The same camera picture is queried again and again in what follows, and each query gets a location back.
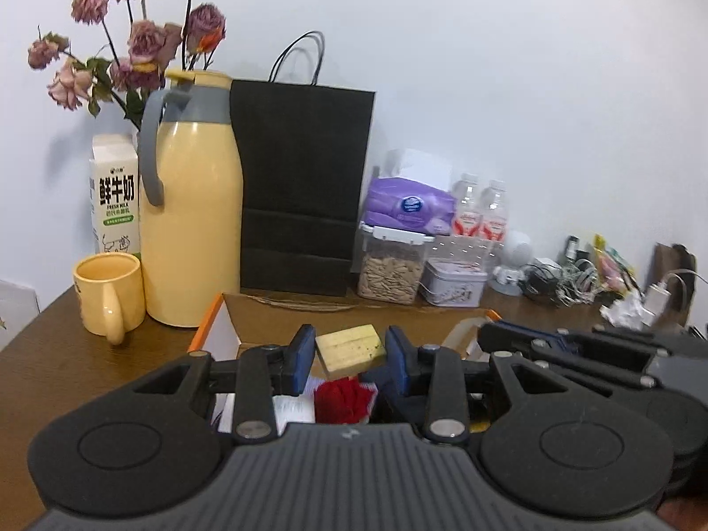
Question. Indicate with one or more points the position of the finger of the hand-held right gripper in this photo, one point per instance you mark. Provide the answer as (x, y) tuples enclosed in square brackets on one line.
[(597, 368), (514, 337)]

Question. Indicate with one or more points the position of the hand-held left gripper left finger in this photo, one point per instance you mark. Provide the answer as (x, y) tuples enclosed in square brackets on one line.
[(304, 359)]

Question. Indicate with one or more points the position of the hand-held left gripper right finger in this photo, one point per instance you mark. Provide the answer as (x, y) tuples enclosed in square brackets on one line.
[(395, 359)]

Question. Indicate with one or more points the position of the yellow rectangular block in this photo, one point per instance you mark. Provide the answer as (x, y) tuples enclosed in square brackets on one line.
[(348, 351)]

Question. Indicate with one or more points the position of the red cardboard box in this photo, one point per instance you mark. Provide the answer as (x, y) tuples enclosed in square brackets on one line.
[(265, 315)]

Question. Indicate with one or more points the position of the red fabric rose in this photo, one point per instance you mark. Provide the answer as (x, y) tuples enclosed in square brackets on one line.
[(340, 398)]

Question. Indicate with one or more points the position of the crumpled white tissue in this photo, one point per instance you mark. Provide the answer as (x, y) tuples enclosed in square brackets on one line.
[(625, 310)]

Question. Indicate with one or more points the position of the white charger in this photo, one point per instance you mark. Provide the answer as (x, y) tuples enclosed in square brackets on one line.
[(655, 301)]

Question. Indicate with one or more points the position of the pale metal tin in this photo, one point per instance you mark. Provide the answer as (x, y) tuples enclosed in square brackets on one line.
[(453, 285)]

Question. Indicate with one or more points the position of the clear seed container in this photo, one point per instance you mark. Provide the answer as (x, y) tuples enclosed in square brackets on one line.
[(387, 276)]

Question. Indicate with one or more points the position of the white robot figure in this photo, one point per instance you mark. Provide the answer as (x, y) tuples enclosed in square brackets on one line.
[(514, 249)]

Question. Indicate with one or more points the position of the colourful snack packets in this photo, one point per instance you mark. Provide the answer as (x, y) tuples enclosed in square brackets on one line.
[(611, 265)]

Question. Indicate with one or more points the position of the black power adapter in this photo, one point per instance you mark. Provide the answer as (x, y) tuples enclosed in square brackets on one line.
[(572, 249)]

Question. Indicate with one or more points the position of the brown bag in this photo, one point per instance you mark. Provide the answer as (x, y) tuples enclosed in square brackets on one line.
[(677, 260)]

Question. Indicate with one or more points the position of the small water bottle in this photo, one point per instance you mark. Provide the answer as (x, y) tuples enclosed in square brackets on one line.
[(494, 215), (466, 210)]

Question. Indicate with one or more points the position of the purple tissue pack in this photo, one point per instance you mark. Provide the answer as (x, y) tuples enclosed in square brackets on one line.
[(406, 204)]

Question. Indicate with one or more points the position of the black paper bag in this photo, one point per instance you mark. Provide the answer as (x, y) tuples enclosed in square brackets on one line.
[(304, 177)]

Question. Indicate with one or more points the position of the yellow thermos jug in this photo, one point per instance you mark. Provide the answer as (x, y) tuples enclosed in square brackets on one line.
[(193, 204)]

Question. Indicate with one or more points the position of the yellow mug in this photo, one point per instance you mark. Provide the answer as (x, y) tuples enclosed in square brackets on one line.
[(108, 287)]

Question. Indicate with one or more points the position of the white milk carton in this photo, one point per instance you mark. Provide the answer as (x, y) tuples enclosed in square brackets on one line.
[(113, 193)]

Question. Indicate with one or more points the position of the white printed box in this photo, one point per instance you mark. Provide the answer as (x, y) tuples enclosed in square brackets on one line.
[(16, 304)]

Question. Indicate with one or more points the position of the dried pink roses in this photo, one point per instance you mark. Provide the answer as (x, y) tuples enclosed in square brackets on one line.
[(146, 44)]

